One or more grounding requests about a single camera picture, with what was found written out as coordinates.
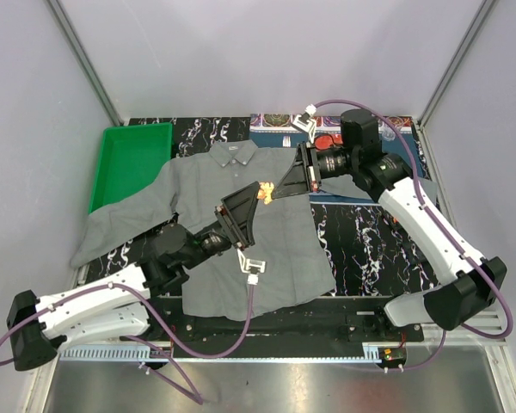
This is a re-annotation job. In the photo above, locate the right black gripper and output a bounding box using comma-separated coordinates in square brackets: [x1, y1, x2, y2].
[271, 143, 358, 200]

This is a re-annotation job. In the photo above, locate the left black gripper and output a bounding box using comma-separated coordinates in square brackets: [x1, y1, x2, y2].
[181, 182, 261, 271]

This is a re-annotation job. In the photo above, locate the grey button shirt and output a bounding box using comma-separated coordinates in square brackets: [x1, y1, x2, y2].
[71, 140, 335, 321]

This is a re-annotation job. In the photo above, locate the orange flower brooch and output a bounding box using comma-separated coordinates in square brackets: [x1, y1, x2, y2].
[257, 182, 275, 205]

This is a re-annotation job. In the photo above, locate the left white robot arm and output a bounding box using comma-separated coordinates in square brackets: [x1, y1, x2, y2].
[0, 182, 266, 372]

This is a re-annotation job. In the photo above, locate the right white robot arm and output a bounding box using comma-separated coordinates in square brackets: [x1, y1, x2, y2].
[272, 106, 507, 342]

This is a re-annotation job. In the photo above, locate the silver fork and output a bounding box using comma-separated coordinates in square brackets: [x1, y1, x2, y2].
[282, 135, 292, 148]

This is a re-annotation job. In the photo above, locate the red and teal plate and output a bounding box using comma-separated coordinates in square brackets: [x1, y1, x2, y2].
[314, 134, 343, 151]

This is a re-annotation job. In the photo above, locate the blue patterned placemat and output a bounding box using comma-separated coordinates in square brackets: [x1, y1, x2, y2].
[249, 113, 427, 206]

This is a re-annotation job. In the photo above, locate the clear drinking glass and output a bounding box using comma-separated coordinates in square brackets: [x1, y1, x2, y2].
[379, 116, 407, 142]

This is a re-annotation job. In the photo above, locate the green plastic bin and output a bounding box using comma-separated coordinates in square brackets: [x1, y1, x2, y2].
[89, 123, 173, 213]

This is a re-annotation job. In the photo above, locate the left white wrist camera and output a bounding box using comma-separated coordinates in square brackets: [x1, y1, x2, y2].
[236, 250, 267, 286]

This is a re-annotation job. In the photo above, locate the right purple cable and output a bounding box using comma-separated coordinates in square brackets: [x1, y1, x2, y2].
[307, 99, 513, 372]

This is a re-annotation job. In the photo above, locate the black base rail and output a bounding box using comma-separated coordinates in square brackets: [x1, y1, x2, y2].
[150, 297, 424, 342]

